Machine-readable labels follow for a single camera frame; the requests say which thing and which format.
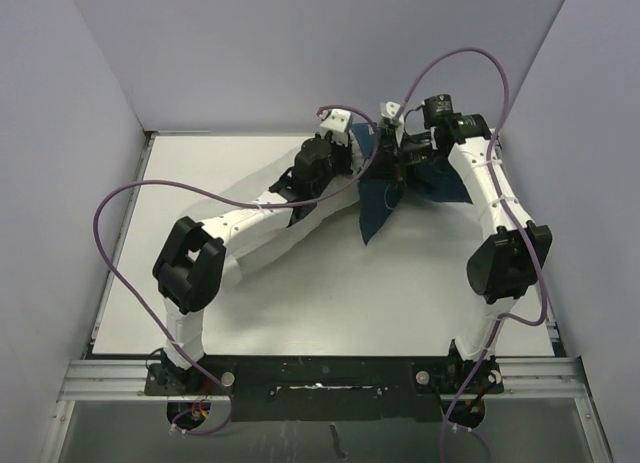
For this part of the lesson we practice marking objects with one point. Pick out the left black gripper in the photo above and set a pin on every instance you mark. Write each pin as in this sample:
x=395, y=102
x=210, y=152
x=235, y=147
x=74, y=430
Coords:
x=344, y=153

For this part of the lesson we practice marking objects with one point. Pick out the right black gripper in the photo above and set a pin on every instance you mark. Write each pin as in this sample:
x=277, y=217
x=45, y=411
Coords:
x=386, y=166

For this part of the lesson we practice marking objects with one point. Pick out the dark blue embroidered pillowcase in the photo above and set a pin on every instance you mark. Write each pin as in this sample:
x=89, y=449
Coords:
x=434, y=181

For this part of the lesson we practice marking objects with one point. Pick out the white pillow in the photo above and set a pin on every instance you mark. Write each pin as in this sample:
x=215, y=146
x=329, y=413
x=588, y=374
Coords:
x=243, y=241

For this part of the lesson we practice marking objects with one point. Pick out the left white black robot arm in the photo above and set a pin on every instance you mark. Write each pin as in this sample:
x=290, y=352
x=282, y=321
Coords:
x=199, y=259

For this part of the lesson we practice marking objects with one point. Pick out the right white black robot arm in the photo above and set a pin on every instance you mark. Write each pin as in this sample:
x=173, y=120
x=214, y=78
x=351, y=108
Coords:
x=505, y=271

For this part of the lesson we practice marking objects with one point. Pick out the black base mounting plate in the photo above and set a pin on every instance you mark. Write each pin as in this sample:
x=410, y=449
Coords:
x=327, y=389

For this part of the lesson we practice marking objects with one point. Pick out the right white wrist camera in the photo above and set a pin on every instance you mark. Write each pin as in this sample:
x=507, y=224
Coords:
x=392, y=113

